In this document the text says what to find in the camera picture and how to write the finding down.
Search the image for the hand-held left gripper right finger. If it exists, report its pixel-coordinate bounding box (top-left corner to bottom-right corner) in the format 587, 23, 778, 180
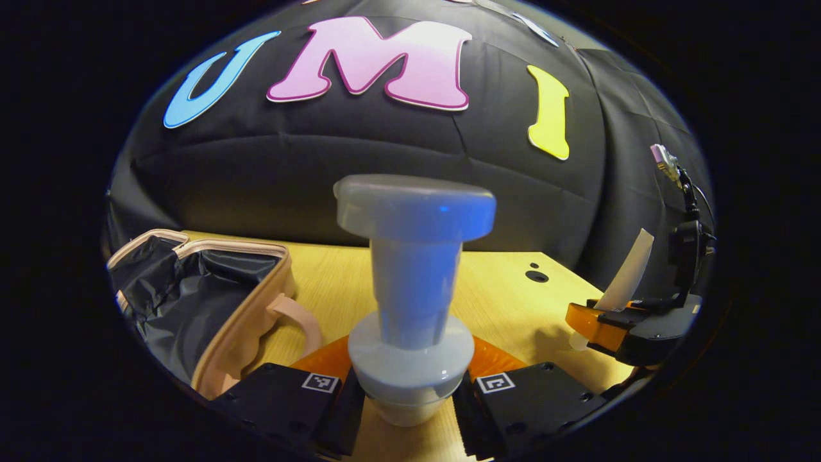
451, 335, 610, 461

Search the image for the pink suitcase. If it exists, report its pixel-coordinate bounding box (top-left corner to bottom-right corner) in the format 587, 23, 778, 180
106, 228, 325, 400

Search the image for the white pump bottle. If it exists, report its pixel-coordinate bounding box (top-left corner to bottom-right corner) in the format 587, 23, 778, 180
333, 174, 498, 428

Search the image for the white squeeze tube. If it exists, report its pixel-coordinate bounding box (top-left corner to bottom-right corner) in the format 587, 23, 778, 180
569, 228, 656, 352

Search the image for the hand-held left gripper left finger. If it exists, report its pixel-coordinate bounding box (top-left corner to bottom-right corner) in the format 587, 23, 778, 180
208, 335, 368, 459

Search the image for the black backdrop cloth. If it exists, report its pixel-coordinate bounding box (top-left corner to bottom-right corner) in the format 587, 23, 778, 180
103, 0, 716, 309

